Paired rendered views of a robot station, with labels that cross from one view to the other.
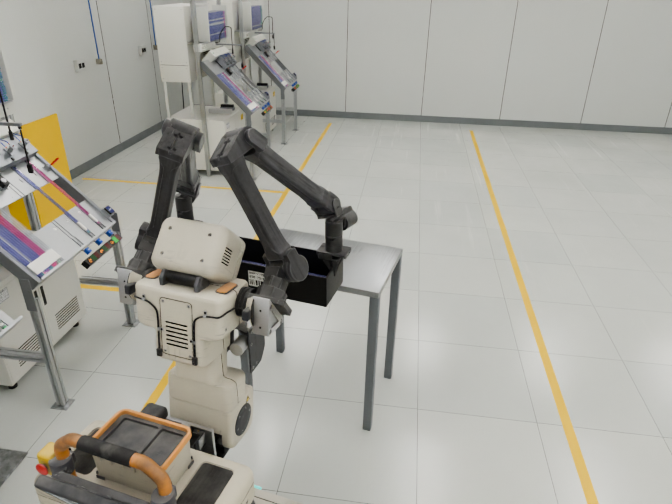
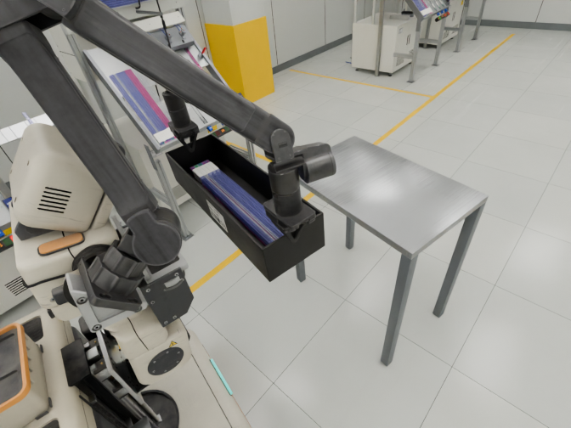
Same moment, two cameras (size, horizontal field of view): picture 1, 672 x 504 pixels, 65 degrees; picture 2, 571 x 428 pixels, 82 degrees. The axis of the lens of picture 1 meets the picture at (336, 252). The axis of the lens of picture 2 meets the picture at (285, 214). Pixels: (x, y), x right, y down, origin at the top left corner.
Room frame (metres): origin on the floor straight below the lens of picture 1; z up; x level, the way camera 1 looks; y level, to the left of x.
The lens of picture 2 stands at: (1.14, -0.32, 1.63)
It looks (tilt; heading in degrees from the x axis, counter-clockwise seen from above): 40 degrees down; 39
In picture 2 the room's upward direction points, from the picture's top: 7 degrees counter-clockwise
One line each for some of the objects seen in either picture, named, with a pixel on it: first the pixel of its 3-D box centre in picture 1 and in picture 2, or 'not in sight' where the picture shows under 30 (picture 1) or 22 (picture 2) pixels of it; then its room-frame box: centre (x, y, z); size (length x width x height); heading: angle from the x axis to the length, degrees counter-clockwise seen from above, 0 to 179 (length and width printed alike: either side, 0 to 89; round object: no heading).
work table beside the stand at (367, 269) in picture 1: (320, 325); (370, 246); (2.26, 0.07, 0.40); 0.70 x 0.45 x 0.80; 71
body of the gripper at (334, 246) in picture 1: (333, 244); (287, 200); (1.56, 0.01, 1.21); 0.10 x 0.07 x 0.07; 71
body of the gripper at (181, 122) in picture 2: (185, 217); (180, 118); (1.74, 0.54, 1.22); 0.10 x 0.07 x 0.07; 71
